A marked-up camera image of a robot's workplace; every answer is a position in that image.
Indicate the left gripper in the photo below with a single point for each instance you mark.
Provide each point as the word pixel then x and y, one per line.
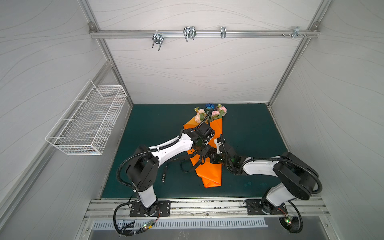
pixel 204 152

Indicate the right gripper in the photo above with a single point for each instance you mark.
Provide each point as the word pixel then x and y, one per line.
pixel 221 146

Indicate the orange wrapping paper sheet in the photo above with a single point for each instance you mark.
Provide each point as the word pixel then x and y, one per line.
pixel 211 174

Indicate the peach fake flower stem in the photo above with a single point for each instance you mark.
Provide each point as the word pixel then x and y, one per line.
pixel 200 115

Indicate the pink fake flower stem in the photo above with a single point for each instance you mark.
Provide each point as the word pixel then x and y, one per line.
pixel 219 112

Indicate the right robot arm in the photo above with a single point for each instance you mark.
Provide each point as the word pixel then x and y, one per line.
pixel 297 179

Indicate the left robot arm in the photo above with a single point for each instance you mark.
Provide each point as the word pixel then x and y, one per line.
pixel 139 171

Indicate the green table mat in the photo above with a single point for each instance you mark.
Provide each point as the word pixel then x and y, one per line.
pixel 248 128

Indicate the middle metal U-bolt clamp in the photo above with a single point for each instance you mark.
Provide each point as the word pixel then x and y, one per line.
pixel 189 33

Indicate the metal u-bolt clamp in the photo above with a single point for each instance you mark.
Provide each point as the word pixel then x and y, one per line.
pixel 157 39
pixel 189 33

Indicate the left metal U-bolt clamp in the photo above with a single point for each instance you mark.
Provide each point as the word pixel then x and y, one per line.
pixel 157 39

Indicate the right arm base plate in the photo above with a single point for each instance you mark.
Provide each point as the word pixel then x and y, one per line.
pixel 255 207

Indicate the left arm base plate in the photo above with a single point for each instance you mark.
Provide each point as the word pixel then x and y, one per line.
pixel 158 208

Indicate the small metal hook bracket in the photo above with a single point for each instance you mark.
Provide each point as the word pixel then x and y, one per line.
pixel 223 32

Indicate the white wire basket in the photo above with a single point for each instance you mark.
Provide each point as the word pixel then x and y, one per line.
pixel 85 127

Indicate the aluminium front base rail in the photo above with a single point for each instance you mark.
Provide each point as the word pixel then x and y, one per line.
pixel 200 208

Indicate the white slotted cable duct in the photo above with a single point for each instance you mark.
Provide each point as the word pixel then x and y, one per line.
pixel 170 224

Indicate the aluminium cross rail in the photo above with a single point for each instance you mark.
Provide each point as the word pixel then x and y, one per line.
pixel 201 34

